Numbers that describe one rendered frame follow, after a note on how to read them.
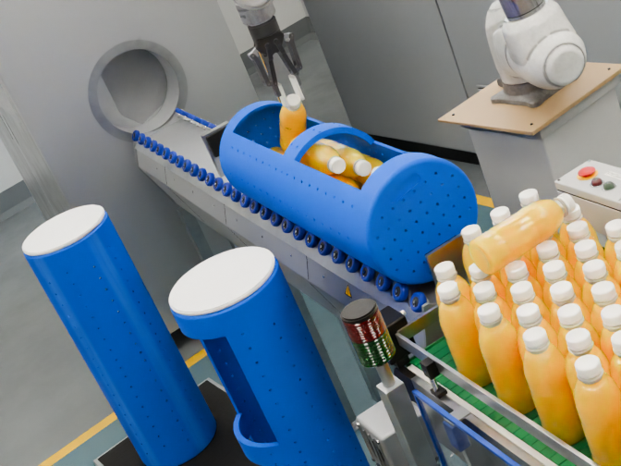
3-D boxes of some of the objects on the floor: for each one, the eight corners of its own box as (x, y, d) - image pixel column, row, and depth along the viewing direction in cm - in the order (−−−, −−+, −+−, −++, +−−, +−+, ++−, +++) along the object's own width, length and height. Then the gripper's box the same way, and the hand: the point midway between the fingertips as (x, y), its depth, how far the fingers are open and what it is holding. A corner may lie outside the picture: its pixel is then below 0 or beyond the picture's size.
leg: (246, 326, 442) (187, 202, 415) (251, 330, 437) (191, 205, 410) (235, 333, 440) (175, 209, 414) (240, 337, 435) (179, 213, 409)
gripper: (282, 5, 266) (313, 87, 276) (226, 32, 261) (261, 115, 271) (294, 6, 259) (326, 91, 269) (237, 35, 254) (273, 119, 264)
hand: (289, 91), depth 269 cm, fingers closed on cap, 4 cm apart
